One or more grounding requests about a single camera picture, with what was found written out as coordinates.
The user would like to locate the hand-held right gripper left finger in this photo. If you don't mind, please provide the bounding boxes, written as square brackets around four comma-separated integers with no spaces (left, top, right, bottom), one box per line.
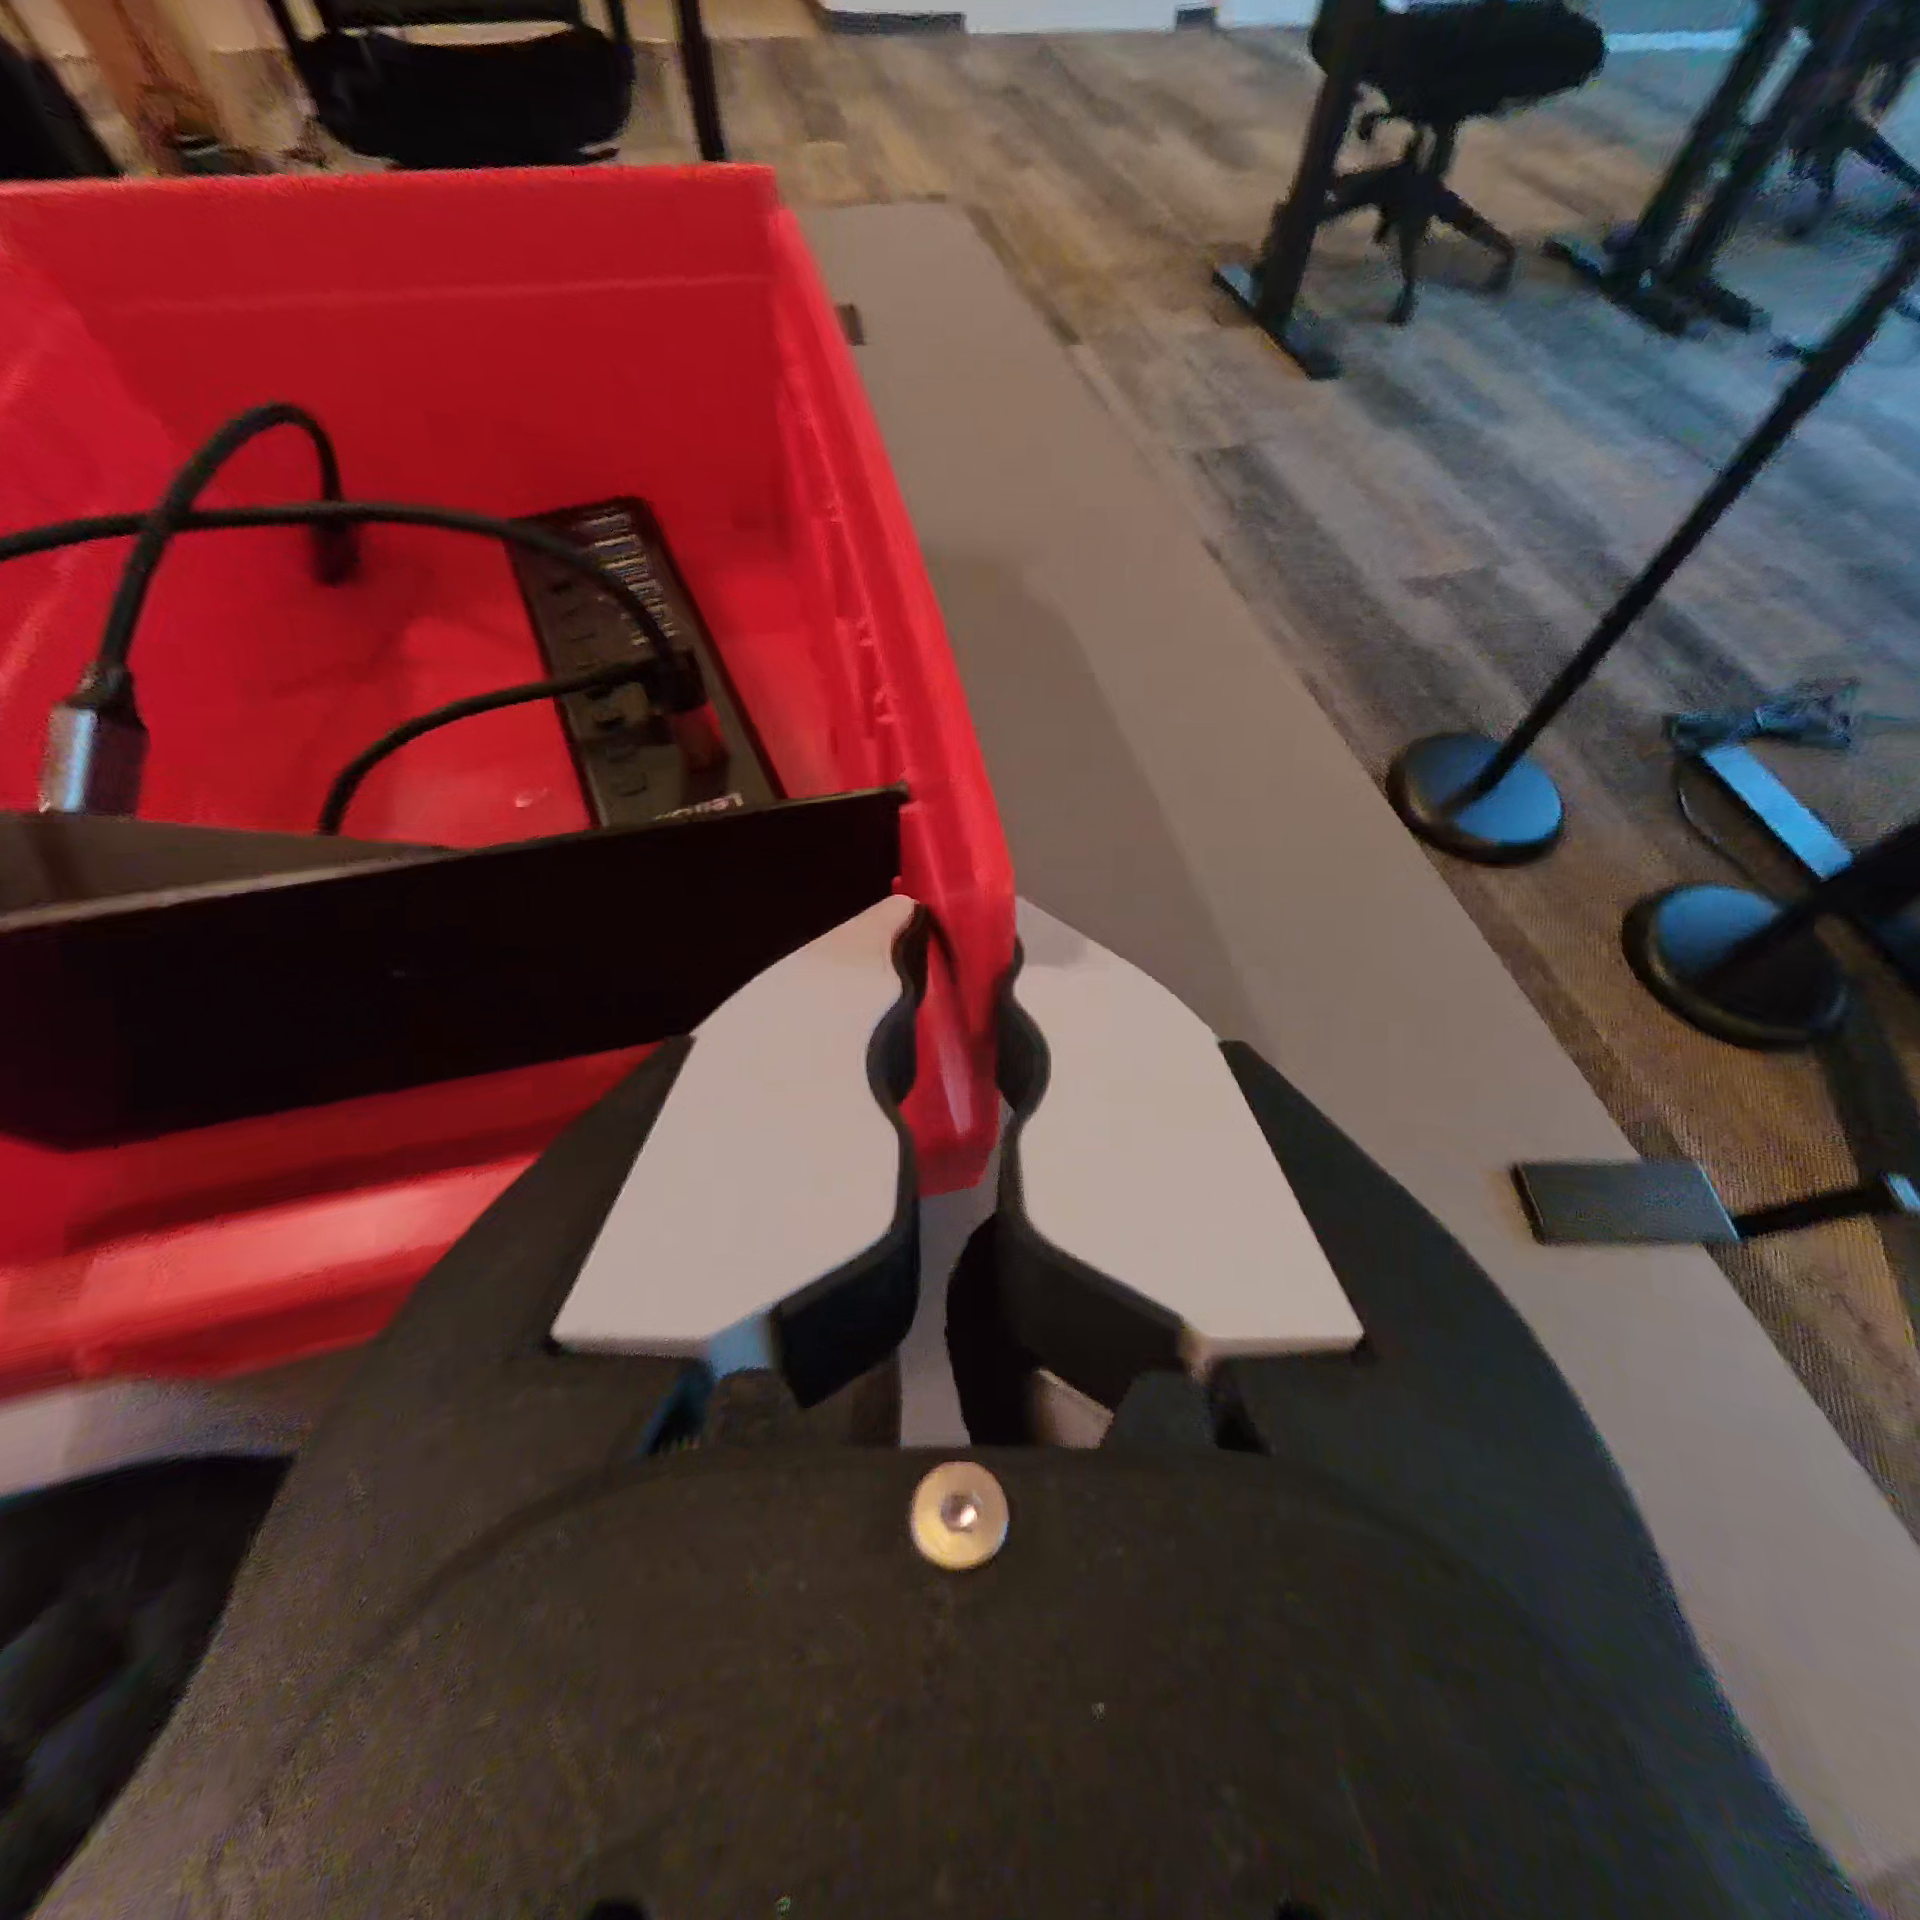
[549,896,924,1410]

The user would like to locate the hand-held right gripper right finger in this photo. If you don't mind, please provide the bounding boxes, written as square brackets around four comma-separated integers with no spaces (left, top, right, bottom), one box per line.
[946,896,1367,1446]

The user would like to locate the black multi-port usb hub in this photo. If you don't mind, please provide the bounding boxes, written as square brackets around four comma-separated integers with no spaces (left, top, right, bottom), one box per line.
[0,785,912,1151]

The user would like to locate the braided usb cable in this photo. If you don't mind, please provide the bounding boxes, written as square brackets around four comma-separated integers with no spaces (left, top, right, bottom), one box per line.
[37,402,363,816]

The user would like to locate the red plastic bin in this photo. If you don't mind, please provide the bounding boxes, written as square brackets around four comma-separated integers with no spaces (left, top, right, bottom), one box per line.
[0,163,1026,1399]

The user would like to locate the grey flat plate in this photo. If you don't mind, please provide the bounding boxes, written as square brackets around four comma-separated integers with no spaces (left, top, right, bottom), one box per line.
[1508,1162,1742,1247]

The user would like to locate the black round base stand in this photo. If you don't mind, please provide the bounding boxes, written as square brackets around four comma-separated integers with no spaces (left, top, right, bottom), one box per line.
[1384,247,1920,867]
[1618,816,1920,1047]

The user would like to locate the black power strip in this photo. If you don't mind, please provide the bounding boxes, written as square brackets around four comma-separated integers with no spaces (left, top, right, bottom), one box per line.
[505,498,788,828]

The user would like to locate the grey desk foot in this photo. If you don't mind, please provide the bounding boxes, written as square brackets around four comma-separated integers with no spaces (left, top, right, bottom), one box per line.
[1697,742,1859,881]

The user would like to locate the black desk leg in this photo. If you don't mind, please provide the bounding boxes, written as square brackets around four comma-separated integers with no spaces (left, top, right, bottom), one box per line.
[1210,67,1358,381]

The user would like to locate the black office chair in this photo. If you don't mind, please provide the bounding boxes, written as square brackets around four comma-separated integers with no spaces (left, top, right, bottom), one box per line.
[1303,0,1610,327]
[269,0,636,171]

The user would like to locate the black power cable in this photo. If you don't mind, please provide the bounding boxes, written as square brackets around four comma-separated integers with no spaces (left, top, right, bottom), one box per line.
[0,507,705,709]

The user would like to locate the cables on floor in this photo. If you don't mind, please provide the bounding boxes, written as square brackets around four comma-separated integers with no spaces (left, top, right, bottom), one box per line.
[1665,679,1863,753]

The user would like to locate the black desk frame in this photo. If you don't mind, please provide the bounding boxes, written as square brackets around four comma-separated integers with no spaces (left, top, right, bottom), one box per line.
[1547,0,1920,342]

